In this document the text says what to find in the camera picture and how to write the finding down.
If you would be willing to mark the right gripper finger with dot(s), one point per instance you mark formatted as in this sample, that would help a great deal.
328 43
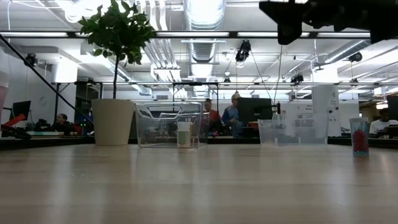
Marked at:
289 34

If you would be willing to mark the green medicine bottle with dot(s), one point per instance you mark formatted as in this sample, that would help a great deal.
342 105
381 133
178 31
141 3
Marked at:
184 138

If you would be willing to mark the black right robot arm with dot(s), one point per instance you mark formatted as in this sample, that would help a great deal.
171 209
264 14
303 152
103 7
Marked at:
342 15

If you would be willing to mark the black monitor on arm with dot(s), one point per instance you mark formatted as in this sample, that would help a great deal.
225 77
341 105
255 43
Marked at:
255 109

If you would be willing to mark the frosted clear bin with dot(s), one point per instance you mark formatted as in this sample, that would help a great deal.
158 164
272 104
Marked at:
311 133

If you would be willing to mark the black ceiling spotlight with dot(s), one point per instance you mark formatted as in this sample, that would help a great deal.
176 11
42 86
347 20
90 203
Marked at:
355 56
31 59

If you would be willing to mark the overhead light bar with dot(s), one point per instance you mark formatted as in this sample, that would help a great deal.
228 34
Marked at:
192 34

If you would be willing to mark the person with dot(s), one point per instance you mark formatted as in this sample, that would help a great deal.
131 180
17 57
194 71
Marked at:
214 118
231 116
381 124
62 124

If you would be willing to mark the black monitor at edge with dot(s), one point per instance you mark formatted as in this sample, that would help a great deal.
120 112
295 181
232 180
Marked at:
393 107

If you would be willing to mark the green leafy plant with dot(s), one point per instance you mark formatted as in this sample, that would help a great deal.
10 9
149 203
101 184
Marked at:
118 31

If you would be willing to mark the beige plant pot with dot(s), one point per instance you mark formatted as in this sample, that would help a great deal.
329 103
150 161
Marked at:
112 124

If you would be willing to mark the small tilted black monitor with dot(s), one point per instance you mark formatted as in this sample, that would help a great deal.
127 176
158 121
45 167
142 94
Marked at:
21 109

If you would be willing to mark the black overhead camera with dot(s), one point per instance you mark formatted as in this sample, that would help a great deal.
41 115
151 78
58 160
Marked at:
243 51

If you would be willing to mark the black table rail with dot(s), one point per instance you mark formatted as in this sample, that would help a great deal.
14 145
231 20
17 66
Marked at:
46 142

